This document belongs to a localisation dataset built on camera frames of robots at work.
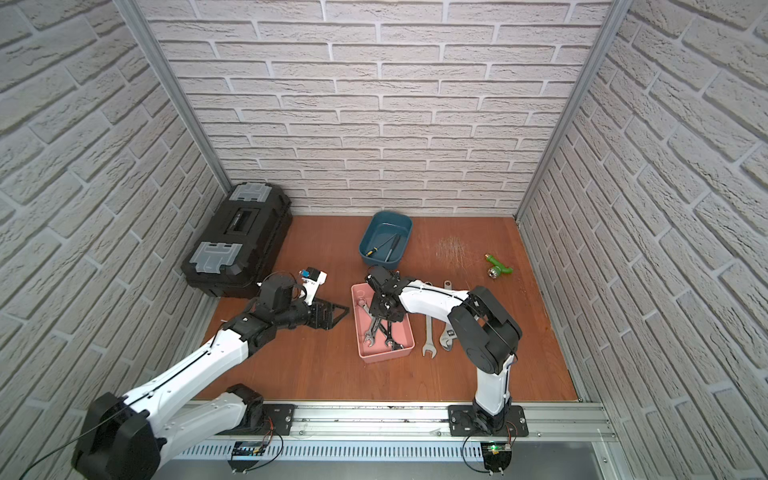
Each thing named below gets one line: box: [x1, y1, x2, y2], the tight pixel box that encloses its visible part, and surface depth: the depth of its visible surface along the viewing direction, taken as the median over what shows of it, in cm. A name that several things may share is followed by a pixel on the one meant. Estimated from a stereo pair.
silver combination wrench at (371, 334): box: [363, 308, 379, 347], surface depth 89 cm
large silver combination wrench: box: [422, 315, 437, 359], surface depth 89 cm
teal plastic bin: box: [358, 211, 413, 269], surface depth 112 cm
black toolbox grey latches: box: [181, 183, 293, 298], surface depth 93 cm
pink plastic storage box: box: [351, 282, 416, 363], surface depth 89 cm
